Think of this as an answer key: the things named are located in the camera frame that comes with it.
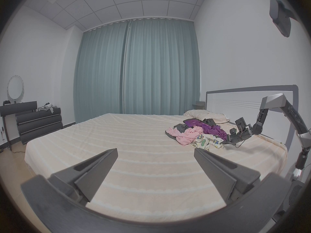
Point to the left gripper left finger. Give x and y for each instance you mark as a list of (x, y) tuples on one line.
[(94, 171)]

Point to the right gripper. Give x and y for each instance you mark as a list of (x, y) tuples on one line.
[(234, 139)]

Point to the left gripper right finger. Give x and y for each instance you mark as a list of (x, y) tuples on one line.
[(216, 172)]

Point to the white printed pyjama top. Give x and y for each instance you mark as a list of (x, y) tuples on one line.
[(203, 142)]

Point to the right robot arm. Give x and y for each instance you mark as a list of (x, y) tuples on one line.
[(274, 101)]

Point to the pile of clothes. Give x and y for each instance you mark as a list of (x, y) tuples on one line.
[(192, 132)]

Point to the bed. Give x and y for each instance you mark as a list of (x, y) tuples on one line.
[(136, 142)]

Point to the small grey clothes heap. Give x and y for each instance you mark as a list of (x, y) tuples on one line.
[(47, 107)]

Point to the grey bedside table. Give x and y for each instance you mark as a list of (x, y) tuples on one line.
[(199, 105)]

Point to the dark dressing table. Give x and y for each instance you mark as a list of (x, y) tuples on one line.
[(17, 107)]

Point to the blue-green curtain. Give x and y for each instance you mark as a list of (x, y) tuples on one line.
[(158, 69)]

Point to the round white mirror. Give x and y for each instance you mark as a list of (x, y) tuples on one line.
[(15, 88)]

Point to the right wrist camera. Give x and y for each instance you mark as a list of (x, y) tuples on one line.
[(232, 131)]

